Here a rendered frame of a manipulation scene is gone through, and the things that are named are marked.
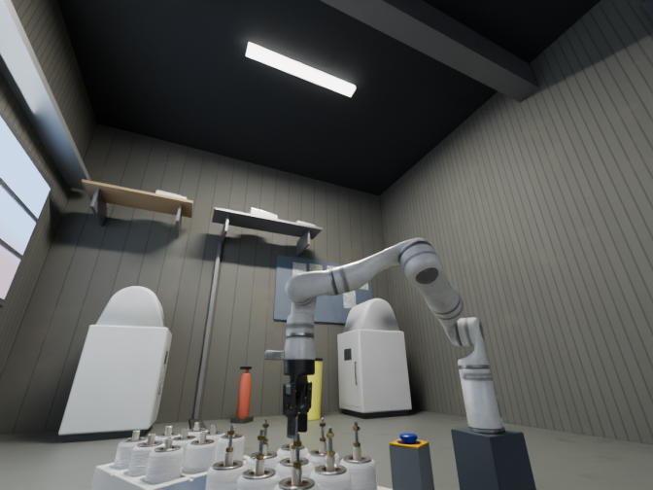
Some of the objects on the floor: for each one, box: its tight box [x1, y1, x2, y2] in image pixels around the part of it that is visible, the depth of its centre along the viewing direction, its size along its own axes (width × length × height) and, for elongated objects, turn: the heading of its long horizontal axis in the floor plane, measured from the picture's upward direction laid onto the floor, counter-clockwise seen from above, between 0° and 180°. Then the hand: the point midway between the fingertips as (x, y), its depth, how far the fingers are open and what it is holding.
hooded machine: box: [58, 286, 172, 442], centre depth 279 cm, size 63×56×124 cm
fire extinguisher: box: [230, 367, 254, 424], centre depth 322 cm, size 24×23×54 cm
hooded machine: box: [337, 298, 412, 419], centre depth 381 cm, size 70×58×135 cm
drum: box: [291, 358, 323, 421], centre depth 343 cm, size 39×39×62 cm
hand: (297, 428), depth 66 cm, fingers open, 6 cm apart
